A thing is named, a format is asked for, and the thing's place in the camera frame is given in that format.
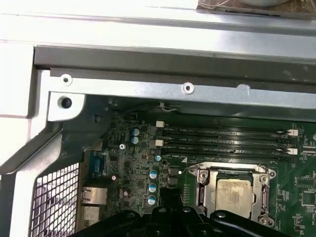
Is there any blue rear port connector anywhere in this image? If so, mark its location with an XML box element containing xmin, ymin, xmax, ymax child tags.
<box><xmin>91</xmin><ymin>150</ymin><xmax>110</xmax><ymax>179</ymax></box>

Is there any green motherboard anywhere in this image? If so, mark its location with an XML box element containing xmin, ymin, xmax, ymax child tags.
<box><xmin>76</xmin><ymin>108</ymin><xmax>316</xmax><ymax>237</ymax></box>

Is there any silver CPU chip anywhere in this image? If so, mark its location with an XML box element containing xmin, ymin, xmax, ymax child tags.
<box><xmin>216</xmin><ymin>178</ymin><xmax>255</xmax><ymax>218</ymax></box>

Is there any RAM slot with black clips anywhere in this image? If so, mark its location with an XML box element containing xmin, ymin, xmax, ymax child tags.
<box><xmin>161</xmin><ymin>150</ymin><xmax>291</xmax><ymax>162</ymax></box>
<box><xmin>158</xmin><ymin>132</ymin><xmax>291</xmax><ymax>146</ymax></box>

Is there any metal wire locking lever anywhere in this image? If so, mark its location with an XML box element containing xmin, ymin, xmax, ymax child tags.
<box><xmin>184</xmin><ymin>162</ymin><xmax>272</xmax><ymax>173</ymax></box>

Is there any RAM slot with white clips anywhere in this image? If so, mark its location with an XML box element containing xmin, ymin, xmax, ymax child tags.
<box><xmin>156</xmin><ymin>139</ymin><xmax>299</xmax><ymax>156</ymax></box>
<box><xmin>156</xmin><ymin>120</ymin><xmax>299</xmax><ymax>137</ymax></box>

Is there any black and grey PC case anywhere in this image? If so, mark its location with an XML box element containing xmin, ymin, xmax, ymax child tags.
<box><xmin>0</xmin><ymin>7</ymin><xmax>316</xmax><ymax>237</ymax></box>

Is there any CPU socket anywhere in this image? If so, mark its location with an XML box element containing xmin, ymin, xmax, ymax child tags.
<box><xmin>195</xmin><ymin>161</ymin><xmax>277</xmax><ymax>228</ymax></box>

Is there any metal rear port block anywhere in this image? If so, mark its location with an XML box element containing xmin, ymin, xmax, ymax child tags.
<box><xmin>81</xmin><ymin>186</ymin><xmax>109</xmax><ymax>206</ymax></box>
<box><xmin>80</xmin><ymin>206</ymin><xmax>102</xmax><ymax>229</ymax></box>

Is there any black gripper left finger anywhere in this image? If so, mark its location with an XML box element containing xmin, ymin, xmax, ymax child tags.
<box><xmin>73</xmin><ymin>189</ymin><xmax>173</xmax><ymax>237</ymax></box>

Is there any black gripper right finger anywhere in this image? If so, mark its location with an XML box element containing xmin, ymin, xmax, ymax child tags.
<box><xmin>172</xmin><ymin>189</ymin><xmax>292</xmax><ymax>237</ymax></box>

